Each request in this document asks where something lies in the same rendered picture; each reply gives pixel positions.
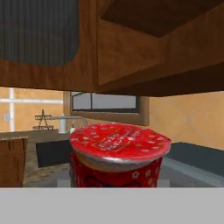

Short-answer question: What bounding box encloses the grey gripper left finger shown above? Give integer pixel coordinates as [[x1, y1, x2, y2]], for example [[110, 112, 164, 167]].
[[56, 178, 72, 188]]

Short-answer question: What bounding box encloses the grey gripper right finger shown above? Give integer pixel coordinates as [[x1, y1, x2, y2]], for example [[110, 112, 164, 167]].
[[158, 178, 171, 188]]

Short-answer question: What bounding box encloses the red yogurt cup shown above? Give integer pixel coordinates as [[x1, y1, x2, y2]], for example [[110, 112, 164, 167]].
[[68, 122, 172, 188]]

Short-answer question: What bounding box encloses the wooden base cabinet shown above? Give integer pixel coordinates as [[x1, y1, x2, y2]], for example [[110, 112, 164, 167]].
[[0, 135, 30, 188]]

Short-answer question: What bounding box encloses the wooden cabinet door, dark panel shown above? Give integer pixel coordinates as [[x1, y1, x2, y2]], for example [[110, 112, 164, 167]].
[[0, 0, 99, 93]]

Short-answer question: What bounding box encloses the black sink basin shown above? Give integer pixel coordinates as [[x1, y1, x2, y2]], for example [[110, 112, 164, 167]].
[[35, 139, 74, 169]]

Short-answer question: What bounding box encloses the small white bottle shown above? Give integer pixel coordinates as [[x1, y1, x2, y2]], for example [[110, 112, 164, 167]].
[[69, 123, 77, 136]]

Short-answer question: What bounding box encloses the silver sink tap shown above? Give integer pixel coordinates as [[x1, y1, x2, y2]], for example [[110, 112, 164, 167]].
[[50, 115, 88, 135]]

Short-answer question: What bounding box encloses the wood-framed window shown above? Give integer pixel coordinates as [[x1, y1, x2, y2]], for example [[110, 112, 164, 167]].
[[62, 90, 151, 127]]

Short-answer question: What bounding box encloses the black wire stand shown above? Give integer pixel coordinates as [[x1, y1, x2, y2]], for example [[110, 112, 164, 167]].
[[31, 108, 55, 131]]

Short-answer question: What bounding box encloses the wooden wall cabinet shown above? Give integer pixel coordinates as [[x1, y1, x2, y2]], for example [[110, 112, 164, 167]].
[[95, 0, 224, 98]]

